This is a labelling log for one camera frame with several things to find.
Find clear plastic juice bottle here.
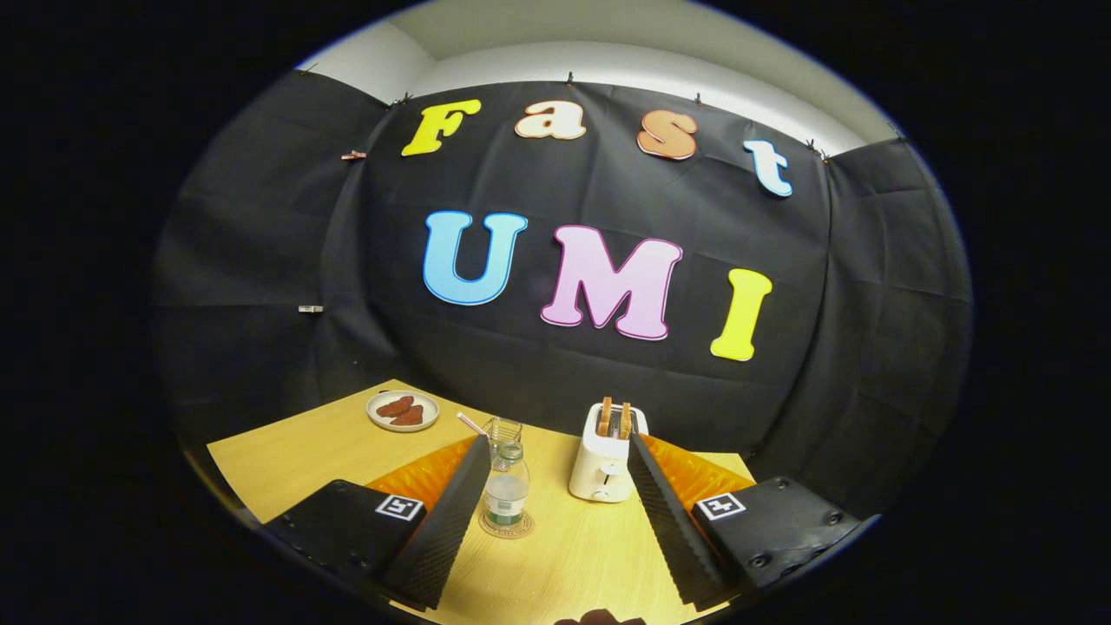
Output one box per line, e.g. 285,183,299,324
483,441,531,532

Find metal wire holder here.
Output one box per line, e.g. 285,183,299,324
486,417,524,461

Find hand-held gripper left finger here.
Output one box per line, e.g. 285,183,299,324
260,434,493,611

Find white round plate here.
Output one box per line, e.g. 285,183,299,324
366,390,440,433

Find round cork coaster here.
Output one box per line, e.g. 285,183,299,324
478,510,536,540

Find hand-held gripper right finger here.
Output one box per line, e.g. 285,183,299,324
627,432,879,613

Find black backdrop cloth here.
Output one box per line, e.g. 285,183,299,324
152,69,973,522

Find wooden table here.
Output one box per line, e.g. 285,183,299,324
207,379,756,625

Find white toaster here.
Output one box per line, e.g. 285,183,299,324
569,403,649,503

